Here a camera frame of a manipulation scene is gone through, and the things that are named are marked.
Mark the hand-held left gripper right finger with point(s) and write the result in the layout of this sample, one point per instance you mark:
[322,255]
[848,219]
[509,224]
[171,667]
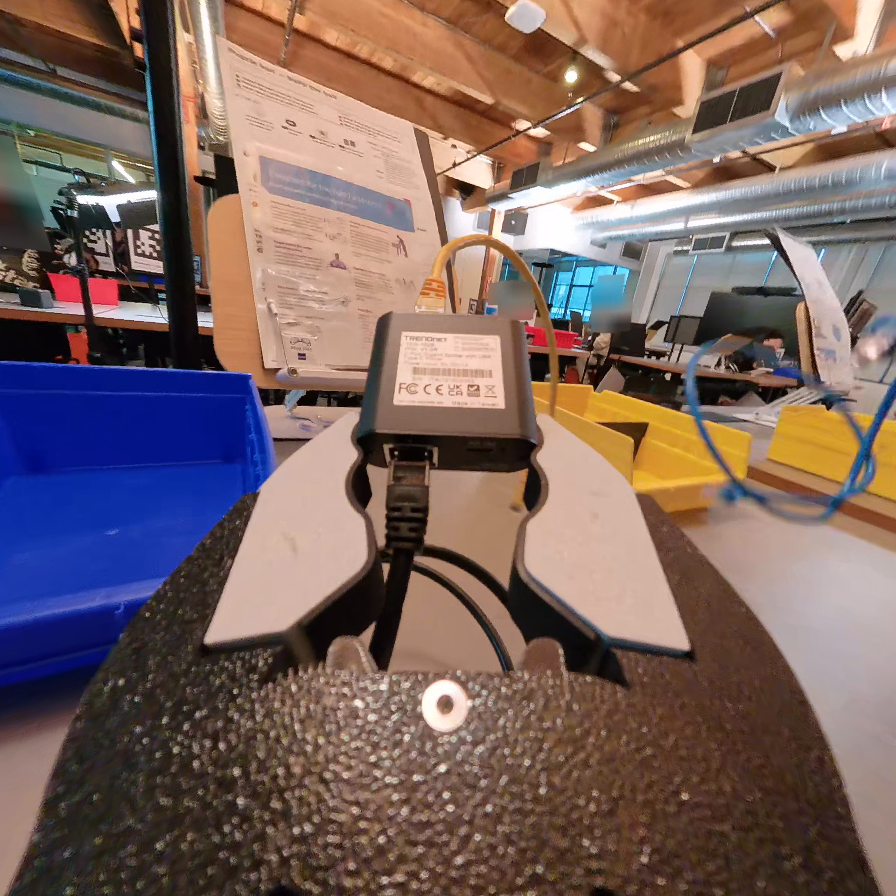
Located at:
[595,546]

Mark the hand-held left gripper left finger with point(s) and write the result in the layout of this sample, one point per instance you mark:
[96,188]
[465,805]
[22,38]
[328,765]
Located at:
[301,546]

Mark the yellow plastic bin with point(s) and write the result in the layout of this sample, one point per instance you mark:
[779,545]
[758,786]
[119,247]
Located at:
[826,441]
[679,448]

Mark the black ethernet splitter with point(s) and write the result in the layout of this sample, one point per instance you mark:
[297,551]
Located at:
[448,420]

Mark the grey desk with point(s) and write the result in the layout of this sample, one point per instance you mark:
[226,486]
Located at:
[805,630]

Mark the board stand base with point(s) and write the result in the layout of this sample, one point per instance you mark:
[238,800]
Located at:
[322,379]

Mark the blue plastic bin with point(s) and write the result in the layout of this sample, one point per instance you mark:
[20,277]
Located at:
[126,504]

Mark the red plastic bin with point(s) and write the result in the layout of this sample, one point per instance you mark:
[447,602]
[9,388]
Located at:
[553,336]
[84,288]

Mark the black monitor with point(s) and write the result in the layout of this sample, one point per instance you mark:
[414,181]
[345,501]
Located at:
[742,318]

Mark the curled laminated sheet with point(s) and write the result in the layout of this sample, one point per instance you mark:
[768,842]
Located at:
[812,294]

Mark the laminated instruction sheet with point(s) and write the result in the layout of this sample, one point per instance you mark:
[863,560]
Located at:
[322,210]

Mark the black white marker board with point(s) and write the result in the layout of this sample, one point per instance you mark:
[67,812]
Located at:
[98,241]
[145,245]

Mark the ceiling spotlight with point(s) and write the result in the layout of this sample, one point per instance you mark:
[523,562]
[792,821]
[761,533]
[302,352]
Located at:
[570,73]

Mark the white ceiling access point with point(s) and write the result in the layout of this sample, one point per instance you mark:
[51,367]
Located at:
[525,14]

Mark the black metal post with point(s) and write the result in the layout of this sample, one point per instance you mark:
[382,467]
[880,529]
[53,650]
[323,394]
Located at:
[168,175]

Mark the silver ventilation duct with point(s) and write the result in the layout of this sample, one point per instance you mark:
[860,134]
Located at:
[208,70]
[770,185]
[826,105]

